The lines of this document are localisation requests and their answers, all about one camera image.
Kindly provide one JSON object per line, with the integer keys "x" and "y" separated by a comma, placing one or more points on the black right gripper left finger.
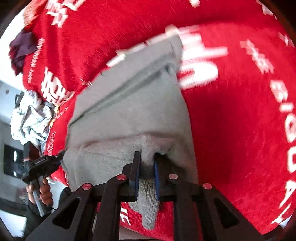
{"x": 92, "y": 212}

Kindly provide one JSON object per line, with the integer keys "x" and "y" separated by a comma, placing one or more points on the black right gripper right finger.
{"x": 201, "y": 212}

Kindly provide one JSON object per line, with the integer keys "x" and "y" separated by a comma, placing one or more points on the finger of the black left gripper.
{"x": 62, "y": 154}

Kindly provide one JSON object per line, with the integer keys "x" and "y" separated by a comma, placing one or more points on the grey small garment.
{"x": 135, "y": 106}

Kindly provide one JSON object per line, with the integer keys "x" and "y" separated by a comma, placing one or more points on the white floral crumpled clothes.
{"x": 30, "y": 121}

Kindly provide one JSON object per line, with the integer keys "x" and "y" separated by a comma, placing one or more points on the person's left hand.
{"x": 46, "y": 194}

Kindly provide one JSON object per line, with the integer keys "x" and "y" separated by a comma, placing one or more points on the dark purple garment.
{"x": 24, "y": 44}

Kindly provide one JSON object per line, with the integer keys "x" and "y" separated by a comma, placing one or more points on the red printed blanket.
{"x": 237, "y": 78}

